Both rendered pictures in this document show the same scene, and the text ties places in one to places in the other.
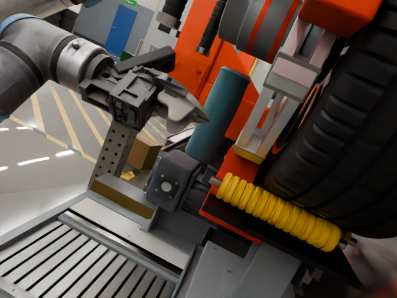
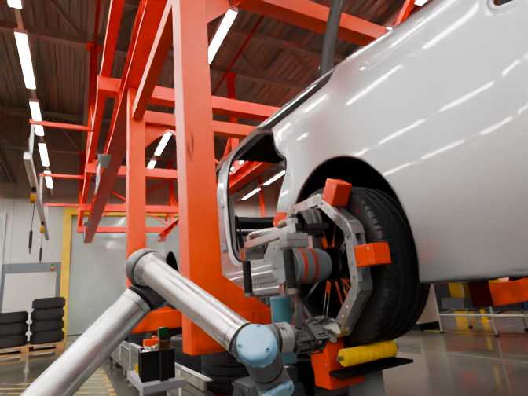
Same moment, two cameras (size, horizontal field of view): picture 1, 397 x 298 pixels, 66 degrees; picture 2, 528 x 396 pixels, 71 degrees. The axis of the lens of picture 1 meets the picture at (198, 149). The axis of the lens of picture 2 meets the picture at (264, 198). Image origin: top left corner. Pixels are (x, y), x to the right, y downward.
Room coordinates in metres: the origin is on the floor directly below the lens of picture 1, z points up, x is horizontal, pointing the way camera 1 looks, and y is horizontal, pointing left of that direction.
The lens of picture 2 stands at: (-0.42, 0.93, 0.76)
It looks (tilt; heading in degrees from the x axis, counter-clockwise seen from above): 15 degrees up; 325
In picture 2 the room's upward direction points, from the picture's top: 5 degrees counter-clockwise
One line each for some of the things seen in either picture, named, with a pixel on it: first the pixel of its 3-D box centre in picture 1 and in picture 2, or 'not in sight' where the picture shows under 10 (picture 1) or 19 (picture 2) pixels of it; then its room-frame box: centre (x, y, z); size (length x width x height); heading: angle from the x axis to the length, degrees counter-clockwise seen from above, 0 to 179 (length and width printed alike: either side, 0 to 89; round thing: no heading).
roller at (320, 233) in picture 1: (276, 211); (368, 352); (0.59, -0.19, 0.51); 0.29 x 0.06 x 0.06; 83
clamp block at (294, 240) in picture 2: not in sight; (294, 240); (0.57, 0.11, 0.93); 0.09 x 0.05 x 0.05; 83
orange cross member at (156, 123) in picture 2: not in sight; (253, 143); (3.02, -1.43, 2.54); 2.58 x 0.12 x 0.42; 83
